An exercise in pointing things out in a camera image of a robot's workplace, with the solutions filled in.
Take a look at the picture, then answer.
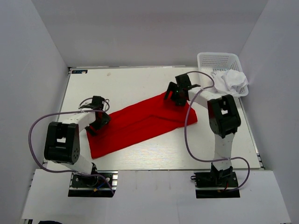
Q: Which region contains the red t shirt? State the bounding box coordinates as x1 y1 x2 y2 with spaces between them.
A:
87 93 198 159

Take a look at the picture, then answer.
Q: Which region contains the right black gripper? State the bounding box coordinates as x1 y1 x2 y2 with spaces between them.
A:
164 82 188 107

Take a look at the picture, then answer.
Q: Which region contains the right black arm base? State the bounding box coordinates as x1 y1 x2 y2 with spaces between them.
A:
190 166 240 199

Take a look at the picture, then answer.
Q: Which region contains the white t shirt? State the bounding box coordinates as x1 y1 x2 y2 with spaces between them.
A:
211 70 249 98

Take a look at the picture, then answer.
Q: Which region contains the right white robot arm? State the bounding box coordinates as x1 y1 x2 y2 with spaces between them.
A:
164 72 241 186

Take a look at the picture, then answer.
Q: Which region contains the white plastic basket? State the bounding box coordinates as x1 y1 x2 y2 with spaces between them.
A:
197 52 243 95

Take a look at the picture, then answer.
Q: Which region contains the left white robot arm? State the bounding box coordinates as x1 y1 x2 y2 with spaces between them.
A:
44 96 111 186

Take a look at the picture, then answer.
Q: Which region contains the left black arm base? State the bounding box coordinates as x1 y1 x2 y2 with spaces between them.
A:
68 171 118 198

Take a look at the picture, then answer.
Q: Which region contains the blue table label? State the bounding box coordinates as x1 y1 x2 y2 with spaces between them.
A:
71 70 88 74

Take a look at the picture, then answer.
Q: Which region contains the dark blue object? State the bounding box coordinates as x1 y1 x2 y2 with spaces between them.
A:
38 220 62 224

